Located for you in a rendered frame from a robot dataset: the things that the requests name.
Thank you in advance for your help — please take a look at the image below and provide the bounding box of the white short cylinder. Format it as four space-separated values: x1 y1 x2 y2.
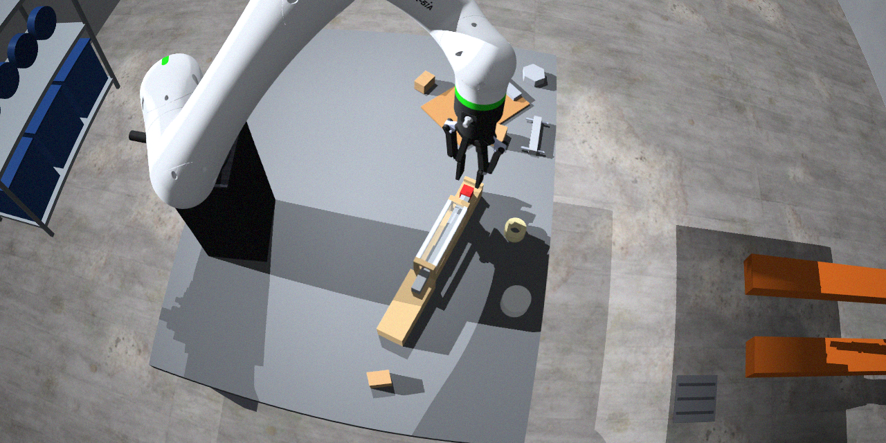
500 285 532 317

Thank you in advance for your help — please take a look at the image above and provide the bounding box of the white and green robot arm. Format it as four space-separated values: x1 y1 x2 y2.
129 0 516 209

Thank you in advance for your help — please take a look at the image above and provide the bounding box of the orange flat board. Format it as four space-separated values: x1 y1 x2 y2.
421 83 530 145

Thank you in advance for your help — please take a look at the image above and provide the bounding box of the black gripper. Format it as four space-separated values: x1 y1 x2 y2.
442 118 508 189

